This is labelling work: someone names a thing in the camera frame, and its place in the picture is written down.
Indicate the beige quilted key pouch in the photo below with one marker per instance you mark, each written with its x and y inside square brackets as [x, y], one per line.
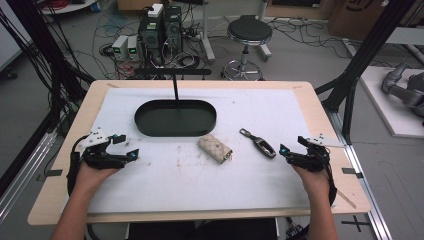
[214, 148]

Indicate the black round stool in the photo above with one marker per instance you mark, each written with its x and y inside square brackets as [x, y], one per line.
[249, 31]

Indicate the black computer tower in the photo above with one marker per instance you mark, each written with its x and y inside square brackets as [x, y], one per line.
[173, 28]
[150, 36]

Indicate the white metal stand leg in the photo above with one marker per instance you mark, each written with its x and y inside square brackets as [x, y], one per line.
[207, 36]

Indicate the grey power supply unit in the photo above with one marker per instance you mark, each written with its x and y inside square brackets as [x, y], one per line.
[133, 48]
[120, 46]

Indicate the black oval tray with stand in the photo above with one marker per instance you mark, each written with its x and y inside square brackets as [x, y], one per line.
[175, 118]

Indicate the person's left hand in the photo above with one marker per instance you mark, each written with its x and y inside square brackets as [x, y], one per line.
[90, 180]

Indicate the white felt mat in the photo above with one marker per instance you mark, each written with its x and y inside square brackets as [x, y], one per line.
[200, 186]

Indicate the white power strip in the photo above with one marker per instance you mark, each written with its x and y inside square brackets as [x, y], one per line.
[350, 46]

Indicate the white round table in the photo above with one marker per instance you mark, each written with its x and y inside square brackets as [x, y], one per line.
[66, 7]

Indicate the white floor board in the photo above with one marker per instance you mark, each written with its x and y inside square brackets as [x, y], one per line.
[390, 113]

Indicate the person's right hand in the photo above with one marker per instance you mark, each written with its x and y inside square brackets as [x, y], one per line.
[315, 185]

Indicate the brown cardboard box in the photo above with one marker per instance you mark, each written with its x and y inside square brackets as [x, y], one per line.
[353, 18]

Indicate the person's dark lap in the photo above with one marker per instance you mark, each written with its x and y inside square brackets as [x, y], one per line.
[200, 231]

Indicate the aluminium floor rail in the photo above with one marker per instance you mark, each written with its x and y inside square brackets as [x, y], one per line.
[23, 173]
[366, 186]

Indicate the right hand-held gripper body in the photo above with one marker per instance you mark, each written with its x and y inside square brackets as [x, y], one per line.
[315, 156]

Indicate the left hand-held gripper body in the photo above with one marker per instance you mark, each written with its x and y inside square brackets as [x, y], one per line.
[96, 156]

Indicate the white box on tower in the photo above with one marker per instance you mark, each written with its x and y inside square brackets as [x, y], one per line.
[155, 10]

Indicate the black car key fob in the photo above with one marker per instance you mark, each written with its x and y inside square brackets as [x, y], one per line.
[263, 146]

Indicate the black metal frame post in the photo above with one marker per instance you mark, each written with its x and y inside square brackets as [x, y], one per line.
[363, 53]

